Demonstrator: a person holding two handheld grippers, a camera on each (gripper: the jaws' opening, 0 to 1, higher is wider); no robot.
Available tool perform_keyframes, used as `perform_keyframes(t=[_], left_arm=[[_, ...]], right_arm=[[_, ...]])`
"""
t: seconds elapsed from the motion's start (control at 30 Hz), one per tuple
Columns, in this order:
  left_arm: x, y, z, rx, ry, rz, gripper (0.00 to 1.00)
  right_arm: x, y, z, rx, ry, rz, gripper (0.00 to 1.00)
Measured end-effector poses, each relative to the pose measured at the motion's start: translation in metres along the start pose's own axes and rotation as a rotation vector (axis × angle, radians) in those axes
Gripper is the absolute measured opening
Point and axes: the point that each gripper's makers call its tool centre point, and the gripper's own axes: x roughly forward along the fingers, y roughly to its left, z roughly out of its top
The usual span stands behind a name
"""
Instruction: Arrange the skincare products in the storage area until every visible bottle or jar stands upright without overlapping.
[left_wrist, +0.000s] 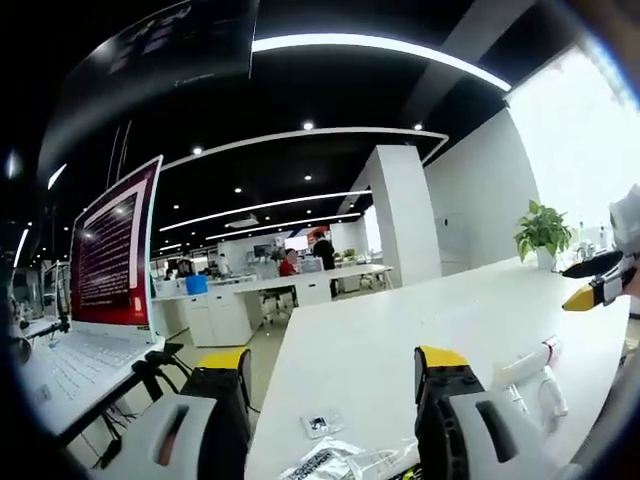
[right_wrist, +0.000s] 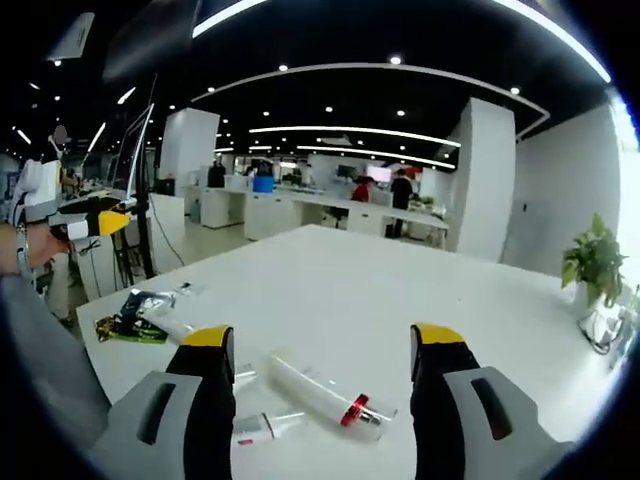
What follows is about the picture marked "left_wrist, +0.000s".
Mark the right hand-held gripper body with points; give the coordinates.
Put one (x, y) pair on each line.
(631, 225)

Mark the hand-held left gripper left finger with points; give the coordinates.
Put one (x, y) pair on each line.
(200, 430)

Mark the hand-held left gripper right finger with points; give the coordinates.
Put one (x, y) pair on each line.
(450, 410)

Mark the white skincare tube red band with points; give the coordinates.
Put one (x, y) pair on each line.
(530, 361)

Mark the white skincare bottle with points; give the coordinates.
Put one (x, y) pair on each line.
(552, 392)

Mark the blue storage bin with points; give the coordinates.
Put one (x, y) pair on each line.
(197, 285)

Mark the green potted plant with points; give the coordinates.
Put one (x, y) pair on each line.
(542, 232)

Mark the small white packet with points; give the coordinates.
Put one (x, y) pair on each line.
(322, 424)

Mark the clear printed plastic bag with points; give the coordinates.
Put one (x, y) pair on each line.
(325, 460)

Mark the long white office desk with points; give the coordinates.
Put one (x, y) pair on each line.
(250, 300)

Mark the white laptop with red screen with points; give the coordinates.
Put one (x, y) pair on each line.
(110, 260)

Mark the ceiling projector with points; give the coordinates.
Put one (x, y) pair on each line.
(250, 219)

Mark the curved ceiling light strip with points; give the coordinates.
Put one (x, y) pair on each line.
(380, 50)

